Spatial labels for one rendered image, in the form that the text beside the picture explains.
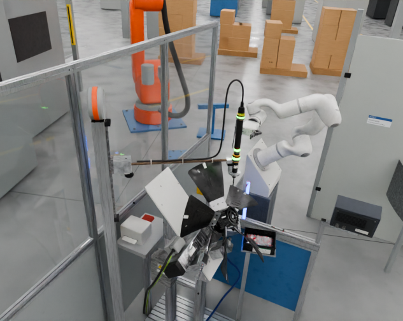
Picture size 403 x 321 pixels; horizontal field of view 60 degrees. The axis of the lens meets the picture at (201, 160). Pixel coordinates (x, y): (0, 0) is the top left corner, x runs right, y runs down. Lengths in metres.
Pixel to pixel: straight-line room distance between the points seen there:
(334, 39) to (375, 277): 7.22
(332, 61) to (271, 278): 7.91
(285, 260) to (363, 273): 1.21
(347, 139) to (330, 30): 6.45
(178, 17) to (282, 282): 8.04
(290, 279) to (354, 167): 1.49
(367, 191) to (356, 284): 0.95
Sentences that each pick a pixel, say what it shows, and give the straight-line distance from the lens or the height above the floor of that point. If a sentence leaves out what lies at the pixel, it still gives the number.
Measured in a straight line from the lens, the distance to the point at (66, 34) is 9.83.
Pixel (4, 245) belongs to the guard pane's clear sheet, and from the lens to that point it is 1.81.
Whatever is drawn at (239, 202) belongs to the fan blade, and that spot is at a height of 1.18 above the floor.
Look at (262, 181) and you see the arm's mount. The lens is 2.69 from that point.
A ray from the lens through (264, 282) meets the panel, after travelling 2.97.
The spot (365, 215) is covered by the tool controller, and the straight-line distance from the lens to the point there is 2.32.
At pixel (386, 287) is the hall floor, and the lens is 3.76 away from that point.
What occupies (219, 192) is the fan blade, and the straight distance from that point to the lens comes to 2.08.
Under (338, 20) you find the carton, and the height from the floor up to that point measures 1.36.
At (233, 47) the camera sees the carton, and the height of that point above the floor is 0.23.
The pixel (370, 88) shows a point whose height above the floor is 1.56.
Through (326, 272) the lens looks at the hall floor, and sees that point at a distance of 3.65.
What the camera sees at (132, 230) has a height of 0.97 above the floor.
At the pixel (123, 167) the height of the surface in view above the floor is 1.54.
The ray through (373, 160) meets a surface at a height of 0.88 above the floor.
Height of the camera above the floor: 2.50
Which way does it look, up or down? 30 degrees down
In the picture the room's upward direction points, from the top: 3 degrees clockwise
